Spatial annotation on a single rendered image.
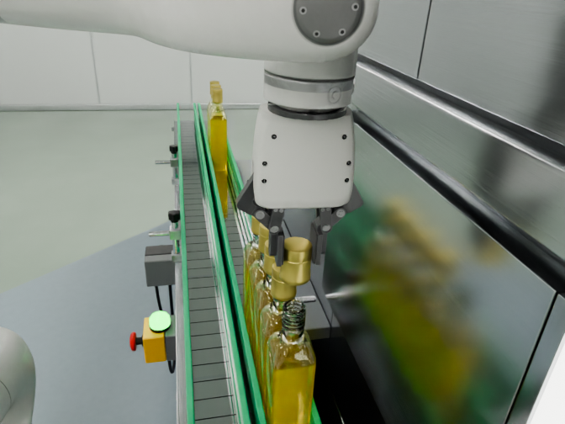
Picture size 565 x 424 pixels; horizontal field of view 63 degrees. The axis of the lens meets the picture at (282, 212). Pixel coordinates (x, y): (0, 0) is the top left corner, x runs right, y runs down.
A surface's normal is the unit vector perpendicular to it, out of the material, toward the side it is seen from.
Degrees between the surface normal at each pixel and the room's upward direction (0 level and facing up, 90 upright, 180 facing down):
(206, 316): 0
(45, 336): 0
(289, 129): 89
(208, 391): 0
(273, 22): 100
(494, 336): 90
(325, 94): 90
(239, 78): 90
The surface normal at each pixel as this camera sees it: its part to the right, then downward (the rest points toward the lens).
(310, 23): 0.00, 0.58
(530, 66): -0.98, 0.05
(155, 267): 0.21, 0.45
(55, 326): 0.04, -0.89
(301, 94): -0.19, 0.44
